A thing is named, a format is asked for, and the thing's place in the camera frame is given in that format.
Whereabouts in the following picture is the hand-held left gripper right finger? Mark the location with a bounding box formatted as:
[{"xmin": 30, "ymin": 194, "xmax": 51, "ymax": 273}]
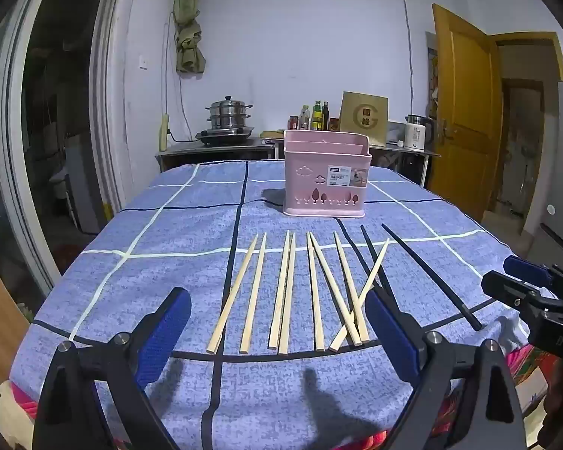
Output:
[{"xmin": 365, "ymin": 287, "xmax": 528, "ymax": 450}]

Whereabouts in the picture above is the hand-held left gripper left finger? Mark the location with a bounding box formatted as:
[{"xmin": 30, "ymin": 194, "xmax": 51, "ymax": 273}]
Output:
[{"xmin": 30, "ymin": 287, "xmax": 192, "ymax": 450}]

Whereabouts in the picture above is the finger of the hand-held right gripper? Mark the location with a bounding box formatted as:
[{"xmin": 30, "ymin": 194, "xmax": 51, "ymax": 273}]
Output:
[
  {"xmin": 481, "ymin": 270, "xmax": 553, "ymax": 313},
  {"xmin": 503, "ymin": 255, "xmax": 557, "ymax": 288}
]

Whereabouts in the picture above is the pink plastic utensil basket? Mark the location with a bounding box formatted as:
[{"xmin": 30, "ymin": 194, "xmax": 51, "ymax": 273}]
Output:
[{"xmin": 283, "ymin": 130, "xmax": 371, "ymax": 219}]

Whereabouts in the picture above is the colourful striped cloth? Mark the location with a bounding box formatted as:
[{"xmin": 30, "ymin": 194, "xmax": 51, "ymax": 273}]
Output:
[{"xmin": 9, "ymin": 343, "xmax": 563, "ymax": 450}]

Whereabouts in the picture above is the black chopstick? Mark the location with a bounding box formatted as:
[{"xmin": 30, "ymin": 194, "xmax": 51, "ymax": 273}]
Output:
[
  {"xmin": 381, "ymin": 223, "xmax": 483, "ymax": 331},
  {"xmin": 360, "ymin": 224, "xmax": 399, "ymax": 310}
]

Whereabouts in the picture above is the blue checked blanket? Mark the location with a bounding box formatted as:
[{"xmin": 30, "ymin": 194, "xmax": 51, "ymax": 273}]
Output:
[{"xmin": 9, "ymin": 160, "xmax": 536, "ymax": 450}]

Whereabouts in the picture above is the white electric kettle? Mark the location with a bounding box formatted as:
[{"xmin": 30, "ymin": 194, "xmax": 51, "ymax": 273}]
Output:
[{"xmin": 404, "ymin": 113, "xmax": 436, "ymax": 151}]

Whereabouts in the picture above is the brown cardboard sheet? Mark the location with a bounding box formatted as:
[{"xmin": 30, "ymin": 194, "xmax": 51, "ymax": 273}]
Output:
[{"xmin": 0, "ymin": 248, "xmax": 31, "ymax": 385}]

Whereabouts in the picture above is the steel shelf table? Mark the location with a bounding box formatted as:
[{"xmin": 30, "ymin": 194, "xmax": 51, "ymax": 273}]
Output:
[
  {"xmin": 156, "ymin": 142, "xmax": 278, "ymax": 173},
  {"xmin": 260, "ymin": 129, "xmax": 442, "ymax": 188}
]

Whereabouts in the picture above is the yellow wooden door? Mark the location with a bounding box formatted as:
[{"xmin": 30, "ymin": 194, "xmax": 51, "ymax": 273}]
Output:
[{"xmin": 427, "ymin": 4, "xmax": 504, "ymax": 221}]

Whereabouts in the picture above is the white bag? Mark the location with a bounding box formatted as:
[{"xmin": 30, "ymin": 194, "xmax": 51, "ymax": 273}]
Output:
[{"xmin": 0, "ymin": 379, "xmax": 43, "ymax": 450}]

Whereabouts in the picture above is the gas stove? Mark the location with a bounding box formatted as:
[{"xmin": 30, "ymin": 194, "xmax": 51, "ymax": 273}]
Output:
[{"xmin": 196, "ymin": 125, "xmax": 256, "ymax": 144}]

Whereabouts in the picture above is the brown gift box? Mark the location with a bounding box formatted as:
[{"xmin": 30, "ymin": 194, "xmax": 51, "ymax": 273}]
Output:
[{"xmin": 339, "ymin": 91, "xmax": 389, "ymax": 147}]

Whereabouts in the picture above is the steel steamer pot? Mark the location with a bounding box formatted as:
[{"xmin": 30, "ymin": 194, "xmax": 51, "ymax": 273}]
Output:
[{"xmin": 206, "ymin": 95, "xmax": 254, "ymax": 131}]

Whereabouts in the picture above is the green hanging cloth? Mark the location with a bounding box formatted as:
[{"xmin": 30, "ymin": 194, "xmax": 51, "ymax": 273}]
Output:
[{"xmin": 175, "ymin": 0, "xmax": 207, "ymax": 76}]

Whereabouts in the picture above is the wall calendar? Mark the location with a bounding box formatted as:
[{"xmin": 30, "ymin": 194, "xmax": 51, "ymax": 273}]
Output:
[{"xmin": 426, "ymin": 32, "xmax": 439, "ymax": 118}]

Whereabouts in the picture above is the yellow door frame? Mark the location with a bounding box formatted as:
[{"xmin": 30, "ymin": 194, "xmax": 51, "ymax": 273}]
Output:
[{"xmin": 488, "ymin": 32, "xmax": 563, "ymax": 226}]

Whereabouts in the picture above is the white sliding door frame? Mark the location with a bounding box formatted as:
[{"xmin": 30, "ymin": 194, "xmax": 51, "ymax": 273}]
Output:
[{"xmin": 0, "ymin": 0, "xmax": 142, "ymax": 287}]

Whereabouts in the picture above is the air conditioner cable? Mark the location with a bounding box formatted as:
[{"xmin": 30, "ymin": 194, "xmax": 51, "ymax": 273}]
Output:
[{"xmin": 402, "ymin": 0, "xmax": 425, "ymax": 116}]

